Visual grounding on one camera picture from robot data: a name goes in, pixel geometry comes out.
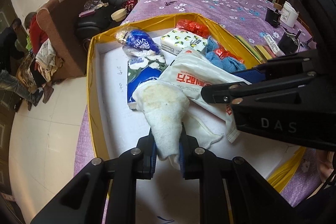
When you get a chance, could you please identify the brown armchair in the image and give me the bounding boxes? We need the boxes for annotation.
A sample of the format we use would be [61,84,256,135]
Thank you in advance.
[35,0,101,77]

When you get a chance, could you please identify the yellow black red sponge pack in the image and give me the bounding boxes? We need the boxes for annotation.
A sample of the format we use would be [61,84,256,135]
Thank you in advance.
[254,43,277,61]

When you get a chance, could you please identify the red patterned snack bag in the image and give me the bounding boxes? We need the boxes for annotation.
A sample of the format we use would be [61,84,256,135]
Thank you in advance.
[123,0,138,13]

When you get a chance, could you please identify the red plastic bag ball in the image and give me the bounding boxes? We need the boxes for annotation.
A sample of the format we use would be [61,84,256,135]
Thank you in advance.
[175,19,210,38]
[214,47,244,63]

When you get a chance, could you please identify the white rice cooker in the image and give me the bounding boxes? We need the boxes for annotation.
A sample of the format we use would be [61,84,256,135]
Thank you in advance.
[280,1,300,28]

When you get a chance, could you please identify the black electric motor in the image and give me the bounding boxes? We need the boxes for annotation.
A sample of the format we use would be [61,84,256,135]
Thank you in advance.
[277,30,301,55]

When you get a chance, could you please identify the purple floral blanket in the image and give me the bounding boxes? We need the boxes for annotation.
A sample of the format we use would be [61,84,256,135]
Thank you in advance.
[73,0,326,209]

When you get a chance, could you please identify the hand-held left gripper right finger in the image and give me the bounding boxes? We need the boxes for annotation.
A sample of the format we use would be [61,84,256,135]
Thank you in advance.
[178,124,300,224]

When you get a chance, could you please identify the clear plastic bag with items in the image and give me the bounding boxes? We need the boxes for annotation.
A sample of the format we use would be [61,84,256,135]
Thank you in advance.
[84,0,104,10]

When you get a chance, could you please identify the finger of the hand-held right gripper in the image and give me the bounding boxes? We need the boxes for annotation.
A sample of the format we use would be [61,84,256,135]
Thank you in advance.
[232,49,319,84]
[201,72,318,106]

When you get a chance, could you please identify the white red-print plastic packet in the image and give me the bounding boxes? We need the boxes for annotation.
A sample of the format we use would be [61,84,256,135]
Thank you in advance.
[159,48,252,144]

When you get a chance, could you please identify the person's right hand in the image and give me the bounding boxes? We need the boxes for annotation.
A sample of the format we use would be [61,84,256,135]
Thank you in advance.
[316,149,336,189]

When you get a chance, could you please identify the white stained cloth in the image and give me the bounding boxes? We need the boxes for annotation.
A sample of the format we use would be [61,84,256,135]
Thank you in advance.
[132,81,223,170]

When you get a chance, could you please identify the small black motor device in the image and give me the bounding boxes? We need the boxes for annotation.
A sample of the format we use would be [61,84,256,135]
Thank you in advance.
[265,7,282,28]

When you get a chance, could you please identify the floral blue tissue pack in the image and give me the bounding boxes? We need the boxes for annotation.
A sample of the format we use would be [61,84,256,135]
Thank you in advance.
[127,54,168,111]

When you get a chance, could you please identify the yellow-rimmed cardboard box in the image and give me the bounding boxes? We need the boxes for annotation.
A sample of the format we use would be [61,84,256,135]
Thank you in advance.
[87,12,307,224]

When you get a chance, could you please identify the blue swirl tissue pack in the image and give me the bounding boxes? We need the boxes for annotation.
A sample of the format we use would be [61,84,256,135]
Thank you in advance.
[115,28,161,58]

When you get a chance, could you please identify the lemon print tissue pack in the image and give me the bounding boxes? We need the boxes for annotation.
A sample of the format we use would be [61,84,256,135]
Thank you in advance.
[160,28,209,56]

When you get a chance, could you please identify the white tube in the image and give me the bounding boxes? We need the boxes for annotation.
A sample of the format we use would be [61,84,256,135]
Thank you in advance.
[264,34,284,55]

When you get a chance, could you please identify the wooden cabinet with glass doors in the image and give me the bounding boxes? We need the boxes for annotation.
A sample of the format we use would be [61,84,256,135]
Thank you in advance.
[0,98,19,203]

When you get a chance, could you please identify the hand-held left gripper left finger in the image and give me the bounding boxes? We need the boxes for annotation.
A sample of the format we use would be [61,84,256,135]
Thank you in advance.
[30,127,158,224]

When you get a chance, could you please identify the white quilted clothes heap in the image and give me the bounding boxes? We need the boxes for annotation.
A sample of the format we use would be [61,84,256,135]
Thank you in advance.
[35,39,65,83]

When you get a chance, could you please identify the blue towel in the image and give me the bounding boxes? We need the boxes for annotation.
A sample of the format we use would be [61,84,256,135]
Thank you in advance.
[205,36,247,73]

